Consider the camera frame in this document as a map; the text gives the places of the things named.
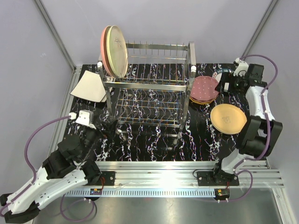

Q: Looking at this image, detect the stainless steel dish rack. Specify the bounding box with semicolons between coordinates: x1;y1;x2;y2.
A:
97;42;196;142

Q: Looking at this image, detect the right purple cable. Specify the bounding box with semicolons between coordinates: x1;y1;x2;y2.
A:
193;54;278;203

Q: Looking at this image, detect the purple cable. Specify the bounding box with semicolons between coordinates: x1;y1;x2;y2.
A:
0;113;98;222
193;54;278;203

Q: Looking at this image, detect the black mounting plate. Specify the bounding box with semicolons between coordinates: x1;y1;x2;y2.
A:
95;171;116;186
196;171;240;187

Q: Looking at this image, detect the pink dotted plate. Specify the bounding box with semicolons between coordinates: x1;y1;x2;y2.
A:
190;76;219;102

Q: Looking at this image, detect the square black-rimmed plate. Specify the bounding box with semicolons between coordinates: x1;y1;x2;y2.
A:
70;70;106;102

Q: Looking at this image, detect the small circuit board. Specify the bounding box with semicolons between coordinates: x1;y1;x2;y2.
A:
90;188;102;196
215;188;230;200

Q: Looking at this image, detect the right small circuit board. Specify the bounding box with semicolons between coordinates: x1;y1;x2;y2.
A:
215;188;230;200

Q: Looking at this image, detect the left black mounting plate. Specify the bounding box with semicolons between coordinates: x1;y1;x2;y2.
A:
95;171;116;186

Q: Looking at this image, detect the left aluminium frame post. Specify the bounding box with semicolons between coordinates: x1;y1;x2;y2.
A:
33;0;77;72

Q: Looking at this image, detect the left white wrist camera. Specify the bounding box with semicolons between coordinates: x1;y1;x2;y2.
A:
69;110;96;130

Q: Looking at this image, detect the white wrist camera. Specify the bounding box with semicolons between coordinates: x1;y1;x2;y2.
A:
69;110;96;130
234;58;249;77

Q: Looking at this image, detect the left small circuit board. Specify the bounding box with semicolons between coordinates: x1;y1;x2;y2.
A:
90;188;102;196

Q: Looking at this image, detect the beige tan round plate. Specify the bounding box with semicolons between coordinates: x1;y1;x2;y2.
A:
210;104;247;135

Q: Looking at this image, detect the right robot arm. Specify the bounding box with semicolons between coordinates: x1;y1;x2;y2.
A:
211;63;283;185

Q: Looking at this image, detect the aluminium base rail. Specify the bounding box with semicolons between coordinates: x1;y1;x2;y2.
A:
64;161;284;197

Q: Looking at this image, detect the cream round plate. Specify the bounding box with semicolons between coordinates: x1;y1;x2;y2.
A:
106;25;128;78

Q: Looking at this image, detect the aluminium frame post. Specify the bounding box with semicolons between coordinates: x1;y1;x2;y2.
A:
33;0;77;72
242;0;279;56

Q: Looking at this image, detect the pink round plate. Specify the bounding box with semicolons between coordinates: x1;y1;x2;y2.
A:
100;26;115;77

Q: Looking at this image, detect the teal-rimmed lettered plate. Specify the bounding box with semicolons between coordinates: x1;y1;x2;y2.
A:
212;69;234;82

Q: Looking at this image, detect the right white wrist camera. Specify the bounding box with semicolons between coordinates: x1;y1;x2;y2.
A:
234;58;249;77

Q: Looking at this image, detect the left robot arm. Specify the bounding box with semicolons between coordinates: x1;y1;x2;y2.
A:
0;119;118;224

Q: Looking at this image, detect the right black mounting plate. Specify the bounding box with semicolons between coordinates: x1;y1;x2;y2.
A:
196;171;240;187

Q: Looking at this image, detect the yellow dotted plate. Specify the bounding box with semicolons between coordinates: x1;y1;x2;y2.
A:
189;97;216;105

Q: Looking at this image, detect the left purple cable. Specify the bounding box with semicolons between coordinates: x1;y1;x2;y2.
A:
0;113;98;222

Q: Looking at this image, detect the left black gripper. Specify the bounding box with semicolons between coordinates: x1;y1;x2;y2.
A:
78;114;118;162

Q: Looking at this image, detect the right aluminium frame post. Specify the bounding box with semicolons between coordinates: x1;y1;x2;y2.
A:
242;0;279;56

